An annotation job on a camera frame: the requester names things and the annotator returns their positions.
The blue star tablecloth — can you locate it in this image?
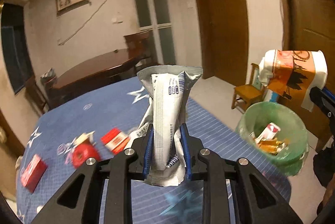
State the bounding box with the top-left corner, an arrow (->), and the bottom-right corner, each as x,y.
17,78 -> 291,223

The silver white snack bag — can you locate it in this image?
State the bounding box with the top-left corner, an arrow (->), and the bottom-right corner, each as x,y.
137,65 -> 203,187

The near brown wooden door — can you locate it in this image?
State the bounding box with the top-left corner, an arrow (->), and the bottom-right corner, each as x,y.
266,0 -> 335,151

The white red cigarette pack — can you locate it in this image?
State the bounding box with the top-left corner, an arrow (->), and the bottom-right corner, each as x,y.
255,123 -> 281,143

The orange printed paper cup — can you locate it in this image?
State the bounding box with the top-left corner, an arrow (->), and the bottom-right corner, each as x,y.
258,50 -> 328,112

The red white cigarette box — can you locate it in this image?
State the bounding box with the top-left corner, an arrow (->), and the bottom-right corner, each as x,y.
100,128 -> 130,155

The red tissue box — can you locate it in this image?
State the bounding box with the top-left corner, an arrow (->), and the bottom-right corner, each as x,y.
21,154 -> 48,193

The white glass double door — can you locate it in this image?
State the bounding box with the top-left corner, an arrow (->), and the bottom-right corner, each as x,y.
135,0 -> 176,64

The dark window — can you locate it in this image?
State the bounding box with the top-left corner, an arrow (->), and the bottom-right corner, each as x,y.
1,3 -> 34,94

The small yellow wooden chair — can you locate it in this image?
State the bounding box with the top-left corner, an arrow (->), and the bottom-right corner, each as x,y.
231,63 -> 266,111

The dark wooden dining chair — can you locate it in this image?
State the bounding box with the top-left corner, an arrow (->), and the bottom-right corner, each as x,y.
124,30 -> 155,66

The wall cable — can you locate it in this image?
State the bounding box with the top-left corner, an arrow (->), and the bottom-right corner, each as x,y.
57,0 -> 131,46

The green lined trash bin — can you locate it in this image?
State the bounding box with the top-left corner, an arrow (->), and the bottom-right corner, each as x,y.
236,102 -> 309,176

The left dark wooden chair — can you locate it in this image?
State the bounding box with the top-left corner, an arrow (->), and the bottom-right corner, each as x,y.
24,76 -> 50,114

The dark wooden dining table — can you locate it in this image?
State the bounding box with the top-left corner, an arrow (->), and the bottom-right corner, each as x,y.
46,48 -> 143,106

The brown wooden door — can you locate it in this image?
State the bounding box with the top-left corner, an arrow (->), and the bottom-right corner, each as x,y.
266,0 -> 335,151
196,0 -> 249,86

